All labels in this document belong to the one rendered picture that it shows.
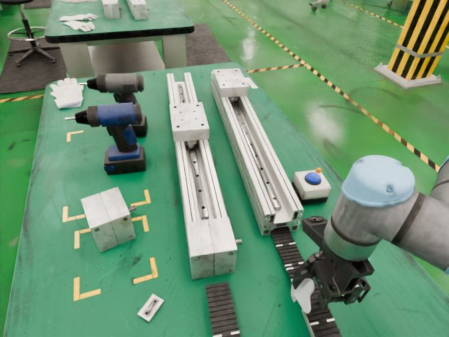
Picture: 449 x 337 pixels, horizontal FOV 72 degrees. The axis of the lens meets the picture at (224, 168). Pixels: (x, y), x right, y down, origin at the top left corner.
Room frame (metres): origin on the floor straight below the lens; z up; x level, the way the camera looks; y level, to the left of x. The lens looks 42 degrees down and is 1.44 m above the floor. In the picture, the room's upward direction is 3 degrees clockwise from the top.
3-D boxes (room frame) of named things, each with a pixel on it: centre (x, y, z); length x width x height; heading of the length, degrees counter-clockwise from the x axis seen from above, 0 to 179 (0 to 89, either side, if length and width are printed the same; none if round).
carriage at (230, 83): (1.13, -0.01, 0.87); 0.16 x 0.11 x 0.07; 13
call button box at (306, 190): (0.64, -0.24, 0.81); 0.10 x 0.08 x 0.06; 103
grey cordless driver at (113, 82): (0.91, 0.37, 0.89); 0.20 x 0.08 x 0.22; 98
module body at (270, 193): (0.88, -0.06, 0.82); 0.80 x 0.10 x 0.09; 13
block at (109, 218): (0.48, 0.27, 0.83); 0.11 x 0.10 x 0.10; 122
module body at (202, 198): (0.84, 0.12, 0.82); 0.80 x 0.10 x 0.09; 13
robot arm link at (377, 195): (0.29, -0.20, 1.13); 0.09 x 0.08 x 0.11; 53
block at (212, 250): (0.41, 0.01, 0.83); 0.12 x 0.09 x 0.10; 103
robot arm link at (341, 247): (0.29, -0.20, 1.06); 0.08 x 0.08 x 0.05
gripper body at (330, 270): (0.28, -0.20, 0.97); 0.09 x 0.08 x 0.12; 13
